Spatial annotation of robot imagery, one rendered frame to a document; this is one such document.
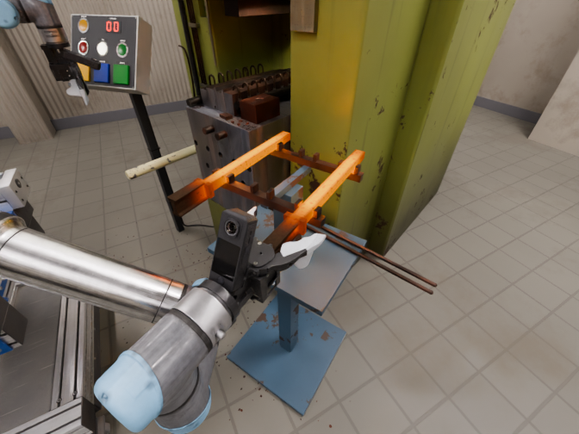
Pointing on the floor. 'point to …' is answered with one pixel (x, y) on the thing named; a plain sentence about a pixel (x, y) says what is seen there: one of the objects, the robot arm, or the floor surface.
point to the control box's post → (154, 153)
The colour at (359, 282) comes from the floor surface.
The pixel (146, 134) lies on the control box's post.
